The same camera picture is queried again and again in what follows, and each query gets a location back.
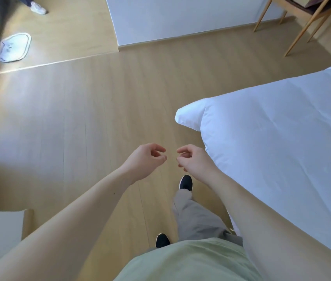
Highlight person's left hand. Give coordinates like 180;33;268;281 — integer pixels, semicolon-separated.
121;143;168;185

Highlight person's right hand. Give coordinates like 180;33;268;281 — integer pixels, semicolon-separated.
176;144;214;181

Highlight person's right forearm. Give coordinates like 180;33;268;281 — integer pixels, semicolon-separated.
203;169;331;281

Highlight person's left forearm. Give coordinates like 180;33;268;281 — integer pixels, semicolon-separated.
0;170;135;281

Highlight black shoe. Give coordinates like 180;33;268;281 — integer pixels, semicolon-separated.
178;174;193;192
155;233;171;249

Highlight grey trousers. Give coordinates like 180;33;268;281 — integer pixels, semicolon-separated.
171;189;244;248

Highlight light green shirt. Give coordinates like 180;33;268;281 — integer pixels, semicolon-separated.
114;237;265;281

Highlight white bed duvet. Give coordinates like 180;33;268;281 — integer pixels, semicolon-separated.
174;60;331;265

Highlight white cat-shaped floor mat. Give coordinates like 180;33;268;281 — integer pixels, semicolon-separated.
0;32;32;63

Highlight wooden chair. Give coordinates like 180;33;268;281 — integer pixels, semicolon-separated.
253;0;331;57

